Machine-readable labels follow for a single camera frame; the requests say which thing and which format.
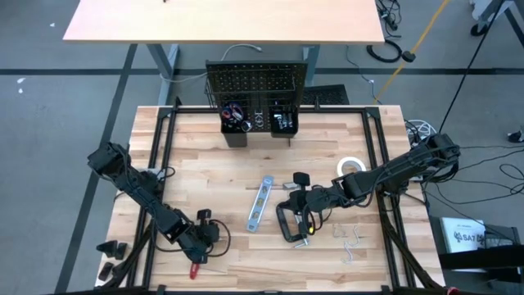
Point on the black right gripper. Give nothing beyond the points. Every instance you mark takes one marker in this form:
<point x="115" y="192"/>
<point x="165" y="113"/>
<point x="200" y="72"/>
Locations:
<point x="317" y="198"/>

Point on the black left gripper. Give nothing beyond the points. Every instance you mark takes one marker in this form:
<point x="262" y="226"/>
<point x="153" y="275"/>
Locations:
<point x="200" y="239"/>

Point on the black C-clamp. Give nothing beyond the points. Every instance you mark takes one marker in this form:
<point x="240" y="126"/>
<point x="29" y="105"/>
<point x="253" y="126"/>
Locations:
<point x="282" y="233"/>

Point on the blue spirit level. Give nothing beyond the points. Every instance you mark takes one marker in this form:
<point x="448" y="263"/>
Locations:
<point x="259" y="207"/>

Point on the small chrome socket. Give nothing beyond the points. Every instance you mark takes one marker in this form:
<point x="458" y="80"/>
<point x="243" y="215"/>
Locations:
<point x="290" y="120"/>
<point x="277" y="119"/>
<point x="283" y="121"/>

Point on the red and blue scissors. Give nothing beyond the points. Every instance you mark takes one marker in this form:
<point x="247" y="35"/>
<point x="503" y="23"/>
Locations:
<point x="233" y="112"/>

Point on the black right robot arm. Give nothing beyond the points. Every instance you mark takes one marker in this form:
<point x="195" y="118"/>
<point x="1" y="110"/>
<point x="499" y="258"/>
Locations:
<point x="393" y="172"/>

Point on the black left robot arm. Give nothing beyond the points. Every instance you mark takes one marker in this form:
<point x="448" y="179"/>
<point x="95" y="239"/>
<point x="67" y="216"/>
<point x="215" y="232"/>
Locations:
<point x="139" y="192"/>

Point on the small dark grey metal tool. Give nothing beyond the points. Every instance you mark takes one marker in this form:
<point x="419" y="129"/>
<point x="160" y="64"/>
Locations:
<point x="290" y="186"/>

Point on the silver metal hook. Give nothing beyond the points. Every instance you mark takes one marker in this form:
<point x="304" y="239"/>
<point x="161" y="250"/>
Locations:
<point x="336" y="233"/>
<point x="350" y="256"/>
<point x="357" y="235"/>

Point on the white tape roll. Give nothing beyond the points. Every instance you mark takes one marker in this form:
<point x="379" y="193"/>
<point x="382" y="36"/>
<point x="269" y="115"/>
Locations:
<point x="339" y="167"/>

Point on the black plastic block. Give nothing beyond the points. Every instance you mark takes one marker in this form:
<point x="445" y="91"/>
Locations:
<point x="106" y="249"/>
<point x="121" y="251"/>
<point x="105" y="271"/>

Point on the short black pegboard bin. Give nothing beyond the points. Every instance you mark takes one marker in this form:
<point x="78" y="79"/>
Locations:
<point x="284" y="133"/>

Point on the tall black pegboard bin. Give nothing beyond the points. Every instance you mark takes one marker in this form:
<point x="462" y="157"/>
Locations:
<point x="235" y="139"/>

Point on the grey desk leg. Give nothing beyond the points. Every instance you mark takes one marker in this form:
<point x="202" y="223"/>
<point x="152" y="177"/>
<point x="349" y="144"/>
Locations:
<point x="311" y="53"/>
<point x="163" y="65"/>

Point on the white printed booklet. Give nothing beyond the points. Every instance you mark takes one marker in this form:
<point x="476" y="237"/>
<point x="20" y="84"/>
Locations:
<point x="462" y="235"/>

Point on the red round knob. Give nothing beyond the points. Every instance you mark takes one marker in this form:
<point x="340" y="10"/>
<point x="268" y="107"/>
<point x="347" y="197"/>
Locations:
<point x="451" y="291"/>

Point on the black round plug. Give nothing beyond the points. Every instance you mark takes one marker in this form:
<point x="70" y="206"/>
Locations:
<point x="408" y="55"/>

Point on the black cart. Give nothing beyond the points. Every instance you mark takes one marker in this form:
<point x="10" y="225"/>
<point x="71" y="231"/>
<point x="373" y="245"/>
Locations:
<point x="483" y="260"/>

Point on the beige wooden desk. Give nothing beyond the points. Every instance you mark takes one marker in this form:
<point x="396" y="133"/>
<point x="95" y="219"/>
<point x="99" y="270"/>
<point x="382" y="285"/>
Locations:
<point x="225" y="20"/>

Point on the thin black pole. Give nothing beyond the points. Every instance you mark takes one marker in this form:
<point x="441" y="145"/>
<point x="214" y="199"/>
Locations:
<point x="471" y="65"/>

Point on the black and white floor device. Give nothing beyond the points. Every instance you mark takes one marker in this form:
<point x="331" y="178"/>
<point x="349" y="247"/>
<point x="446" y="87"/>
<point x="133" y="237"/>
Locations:
<point x="516" y="136"/>

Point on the black caster wheel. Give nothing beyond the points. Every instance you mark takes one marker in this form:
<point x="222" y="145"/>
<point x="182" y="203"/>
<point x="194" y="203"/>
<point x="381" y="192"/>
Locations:
<point x="477" y="29"/>

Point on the white stand base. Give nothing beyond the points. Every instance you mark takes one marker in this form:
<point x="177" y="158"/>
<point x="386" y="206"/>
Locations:
<point x="483" y="8"/>

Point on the black stand leg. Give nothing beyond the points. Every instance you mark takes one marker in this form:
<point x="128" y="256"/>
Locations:
<point x="513" y="20"/>

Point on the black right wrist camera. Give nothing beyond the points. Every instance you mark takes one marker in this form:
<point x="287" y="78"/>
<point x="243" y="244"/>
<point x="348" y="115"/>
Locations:
<point x="301" y="179"/>

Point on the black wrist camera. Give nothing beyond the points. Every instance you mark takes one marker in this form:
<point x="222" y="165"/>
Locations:
<point x="204" y="214"/>
<point x="301" y="179"/>

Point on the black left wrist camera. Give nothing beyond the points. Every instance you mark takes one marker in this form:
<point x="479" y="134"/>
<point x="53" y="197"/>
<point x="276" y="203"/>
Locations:
<point x="204" y="214"/>

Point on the black aluminium table frame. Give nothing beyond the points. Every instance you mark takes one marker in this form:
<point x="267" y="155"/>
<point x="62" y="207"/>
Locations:
<point x="335" y="110"/>

